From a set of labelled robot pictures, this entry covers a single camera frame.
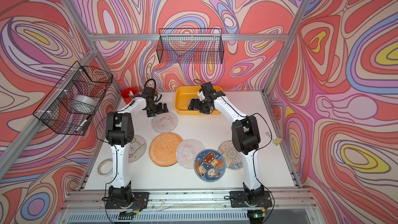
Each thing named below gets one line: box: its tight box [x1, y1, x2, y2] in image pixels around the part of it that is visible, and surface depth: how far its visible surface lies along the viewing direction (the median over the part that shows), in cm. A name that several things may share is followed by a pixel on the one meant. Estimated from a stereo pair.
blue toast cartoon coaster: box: [193, 148, 227, 182], surface depth 86 cm
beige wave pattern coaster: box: [217, 140, 244, 171], surface depth 88 cm
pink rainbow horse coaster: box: [151, 112, 179, 134], surface depth 104 cm
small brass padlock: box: [271, 136, 283, 147], surface depth 94 cm
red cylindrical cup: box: [121, 87, 138, 105], surface depth 106 cm
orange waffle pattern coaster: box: [148, 132, 184, 167], surface depth 92 cm
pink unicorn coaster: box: [175, 138, 206, 170], surface depth 91 cm
